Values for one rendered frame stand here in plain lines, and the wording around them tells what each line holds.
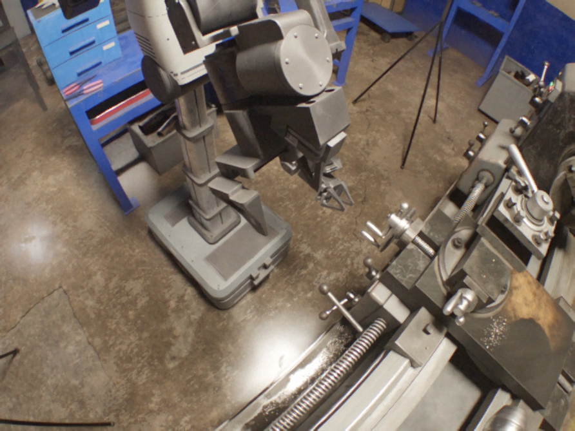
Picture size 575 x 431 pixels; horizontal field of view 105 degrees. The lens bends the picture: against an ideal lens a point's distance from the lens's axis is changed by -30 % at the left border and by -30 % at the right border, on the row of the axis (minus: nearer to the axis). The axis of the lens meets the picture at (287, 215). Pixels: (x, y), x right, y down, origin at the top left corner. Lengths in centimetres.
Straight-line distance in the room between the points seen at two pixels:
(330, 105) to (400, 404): 72
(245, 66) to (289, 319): 148
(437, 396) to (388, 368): 25
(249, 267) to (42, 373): 137
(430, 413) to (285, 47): 96
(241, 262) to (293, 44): 129
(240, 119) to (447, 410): 95
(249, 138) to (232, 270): 118
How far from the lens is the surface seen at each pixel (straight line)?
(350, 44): 277
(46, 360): 202
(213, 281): 143
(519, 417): 67
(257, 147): 29
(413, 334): 82
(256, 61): 25
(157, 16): 76
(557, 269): 134
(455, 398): 105
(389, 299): 90
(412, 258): 89
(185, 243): 154
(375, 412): 82
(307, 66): 25
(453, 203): 178
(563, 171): 117
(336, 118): 26
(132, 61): 166
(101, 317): 185
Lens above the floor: 160
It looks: 58 degrees down
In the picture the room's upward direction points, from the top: 8 degrees clockwise
